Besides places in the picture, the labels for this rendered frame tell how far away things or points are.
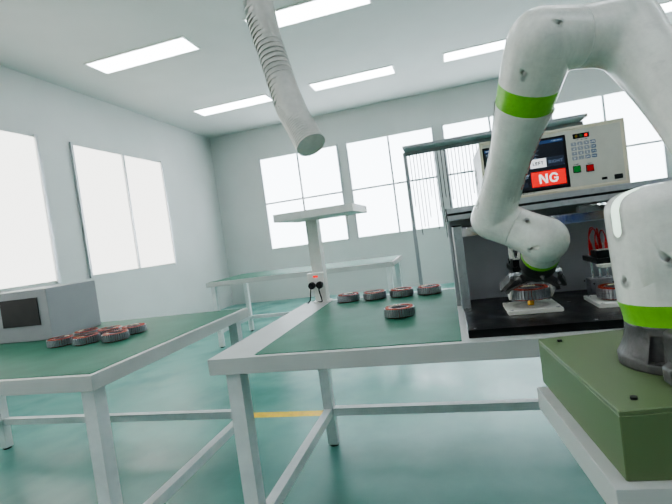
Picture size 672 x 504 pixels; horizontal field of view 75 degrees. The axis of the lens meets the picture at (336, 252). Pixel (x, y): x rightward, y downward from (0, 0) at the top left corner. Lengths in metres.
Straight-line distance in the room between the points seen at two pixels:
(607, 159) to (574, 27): 0.79
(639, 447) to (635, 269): 0.23
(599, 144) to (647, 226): 0.98
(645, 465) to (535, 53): 0.65
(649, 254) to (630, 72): 0.38
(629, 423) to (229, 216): 8.49
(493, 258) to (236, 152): 7.55
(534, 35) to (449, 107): 7.19
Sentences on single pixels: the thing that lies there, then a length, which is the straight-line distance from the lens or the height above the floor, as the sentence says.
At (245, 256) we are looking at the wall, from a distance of 8.74.
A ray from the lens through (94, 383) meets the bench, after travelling 1.60.
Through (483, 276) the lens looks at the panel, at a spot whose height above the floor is 0.85.
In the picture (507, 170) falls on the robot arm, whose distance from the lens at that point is 1.04.
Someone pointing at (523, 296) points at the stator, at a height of 0.82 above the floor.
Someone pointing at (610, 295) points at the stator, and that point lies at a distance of 1.49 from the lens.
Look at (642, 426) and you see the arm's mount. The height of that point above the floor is 0.81.
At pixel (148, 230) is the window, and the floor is 1.53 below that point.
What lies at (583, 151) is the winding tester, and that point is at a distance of 1.65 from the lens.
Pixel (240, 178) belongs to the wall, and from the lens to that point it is 8.79.
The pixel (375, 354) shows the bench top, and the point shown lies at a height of 0.73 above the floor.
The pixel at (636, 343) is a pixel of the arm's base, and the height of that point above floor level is 0.87.
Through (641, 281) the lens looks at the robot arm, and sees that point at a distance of 0.71.
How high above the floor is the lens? 1.07
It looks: 2 degrees down
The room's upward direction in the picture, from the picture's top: 8 degrees counter-clockwise
